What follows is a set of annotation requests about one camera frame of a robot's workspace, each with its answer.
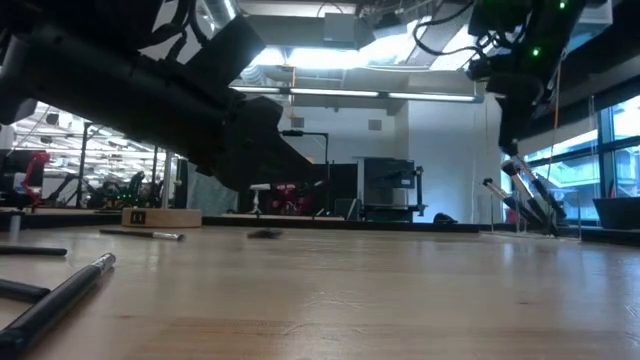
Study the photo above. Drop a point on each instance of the clear acrylic organizer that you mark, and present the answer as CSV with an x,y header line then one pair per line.
x,y
574,220

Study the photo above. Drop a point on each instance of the black metal stand frame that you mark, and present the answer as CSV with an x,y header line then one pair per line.
x,y
81,160

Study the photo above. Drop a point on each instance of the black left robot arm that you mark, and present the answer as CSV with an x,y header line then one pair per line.
x,y
100,85

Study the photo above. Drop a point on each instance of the large black pen foreground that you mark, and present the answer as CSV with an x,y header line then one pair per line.
x,y
50,305

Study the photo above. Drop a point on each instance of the long ceiling light bar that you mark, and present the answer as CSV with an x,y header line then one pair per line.
x,y
335,93

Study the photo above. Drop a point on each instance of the small brush white ferrule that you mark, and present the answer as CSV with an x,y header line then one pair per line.
x,y
500,194

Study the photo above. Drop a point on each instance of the red stand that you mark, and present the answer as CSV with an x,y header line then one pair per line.
x,y
39,159

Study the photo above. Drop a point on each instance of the red container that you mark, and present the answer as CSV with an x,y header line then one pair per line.
x,y
510,217

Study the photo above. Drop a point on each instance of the white lamp wooden base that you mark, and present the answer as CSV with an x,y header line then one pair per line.
x,y
160,218

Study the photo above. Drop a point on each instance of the grey-green cloth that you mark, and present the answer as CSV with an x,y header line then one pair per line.
x,y
210,200

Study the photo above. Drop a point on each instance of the black cabinet machine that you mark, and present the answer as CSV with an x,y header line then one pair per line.
x,y
387,172

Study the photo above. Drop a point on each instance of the small white table lamp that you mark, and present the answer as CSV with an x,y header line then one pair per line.
x,y
260,187

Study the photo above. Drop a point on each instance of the white post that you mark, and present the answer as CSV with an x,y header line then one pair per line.
x,y
15,225

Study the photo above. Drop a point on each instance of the black dome object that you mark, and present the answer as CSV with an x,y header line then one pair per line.
x,y
444,219

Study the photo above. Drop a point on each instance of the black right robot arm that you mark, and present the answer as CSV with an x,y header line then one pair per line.
x,y
525,30

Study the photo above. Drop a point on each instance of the person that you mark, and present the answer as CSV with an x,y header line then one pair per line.
x,y
290,197

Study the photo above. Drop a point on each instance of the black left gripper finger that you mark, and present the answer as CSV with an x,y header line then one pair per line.
x,y
297,162
295,181

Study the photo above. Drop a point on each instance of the black bin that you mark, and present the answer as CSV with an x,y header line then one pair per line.
x,y
617,212

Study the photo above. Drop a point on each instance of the grey ceiling box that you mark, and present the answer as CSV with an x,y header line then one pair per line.
x,y
340,27

